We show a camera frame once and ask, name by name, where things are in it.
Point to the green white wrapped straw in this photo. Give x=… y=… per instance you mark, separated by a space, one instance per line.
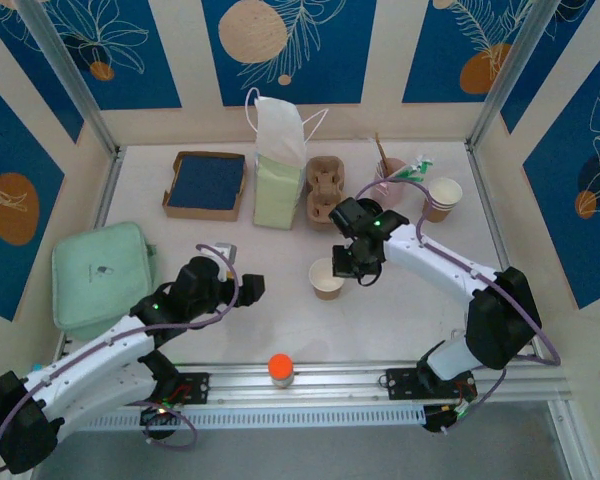
x=422 y=162
x=405 y=174

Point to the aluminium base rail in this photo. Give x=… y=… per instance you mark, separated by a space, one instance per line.
x=330 y=385

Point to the brown paper cup stack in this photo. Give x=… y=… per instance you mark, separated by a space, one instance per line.
x=442 y=195

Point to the dark blue napkin stack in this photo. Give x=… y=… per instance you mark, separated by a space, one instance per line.
x=207 y=182

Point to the single brown paper cup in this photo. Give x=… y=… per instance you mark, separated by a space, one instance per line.
x=322 y=281

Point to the mint green zip pouch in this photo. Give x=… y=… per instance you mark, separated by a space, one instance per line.
x=95 y=280

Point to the aluminium table edge rail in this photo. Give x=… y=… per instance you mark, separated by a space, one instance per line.
x=109 y=190
x=482 y=180

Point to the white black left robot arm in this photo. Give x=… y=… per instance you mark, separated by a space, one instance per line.
x=95 y=370

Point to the brown cardboard napkin tray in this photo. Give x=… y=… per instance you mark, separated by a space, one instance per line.
x=200 y=214

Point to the pink holder cup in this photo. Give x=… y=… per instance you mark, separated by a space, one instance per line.
x=387 y=196

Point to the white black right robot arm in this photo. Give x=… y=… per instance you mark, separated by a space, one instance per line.
x=445 y=265

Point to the orange capped small bottle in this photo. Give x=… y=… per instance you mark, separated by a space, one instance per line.
x=280 y=366

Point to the white green paper bag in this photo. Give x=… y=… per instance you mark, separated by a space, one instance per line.
x=275 y=195

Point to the wooden stirrer stick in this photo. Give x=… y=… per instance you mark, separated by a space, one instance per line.
x=381 y=152

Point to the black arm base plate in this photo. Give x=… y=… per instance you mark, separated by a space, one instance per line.
x=400 y=382
x=196 y=387

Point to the aluminium frame post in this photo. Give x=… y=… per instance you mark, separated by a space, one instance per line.
x=65 y=75
x=515 y=75

